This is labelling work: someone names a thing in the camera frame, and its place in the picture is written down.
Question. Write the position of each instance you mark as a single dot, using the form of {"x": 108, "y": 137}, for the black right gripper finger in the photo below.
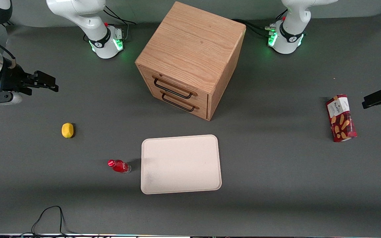
{"x": 45, "y": 78}
{"x": 45, "y": 88}

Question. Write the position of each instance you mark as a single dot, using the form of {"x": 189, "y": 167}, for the red coke bottle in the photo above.
{"x": 120, "y": 166}

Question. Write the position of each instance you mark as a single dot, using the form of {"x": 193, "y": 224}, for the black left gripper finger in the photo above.
{"x": 377, "y": 98}

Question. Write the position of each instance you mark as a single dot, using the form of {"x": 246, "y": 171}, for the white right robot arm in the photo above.
{"x": 78, "y": 15}

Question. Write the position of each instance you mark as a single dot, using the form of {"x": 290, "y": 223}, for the beige plastic tray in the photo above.
{"x": 180, "y": 163}

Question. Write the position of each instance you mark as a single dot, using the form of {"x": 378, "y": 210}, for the yellow lemon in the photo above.
{"x": 67, "y": 130}

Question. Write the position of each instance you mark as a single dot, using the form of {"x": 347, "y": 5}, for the red cookie box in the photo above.
{"x": 341, "y": 117}

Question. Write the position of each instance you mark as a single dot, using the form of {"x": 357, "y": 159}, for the wooden drawer cabinet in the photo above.
{"x": 190, "y": 46}

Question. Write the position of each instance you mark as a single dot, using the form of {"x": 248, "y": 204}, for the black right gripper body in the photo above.
{"x": 11, "y": 80}

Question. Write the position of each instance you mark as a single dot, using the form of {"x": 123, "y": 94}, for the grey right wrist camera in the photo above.
{"x": 7, "y": 99}

